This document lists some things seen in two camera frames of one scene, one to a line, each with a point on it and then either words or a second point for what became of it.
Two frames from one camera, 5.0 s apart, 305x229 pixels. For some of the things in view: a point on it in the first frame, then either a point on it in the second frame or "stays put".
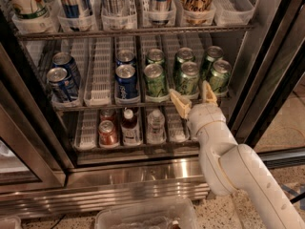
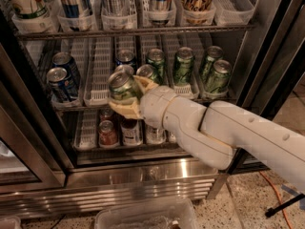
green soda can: (189, 79) to (122, 84)
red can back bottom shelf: (107, 114) stays put
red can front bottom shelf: (109, 136) stays put
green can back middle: (184, 55) stays put
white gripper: (205, 115) to (153, 106)
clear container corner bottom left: (10, 222) stays put
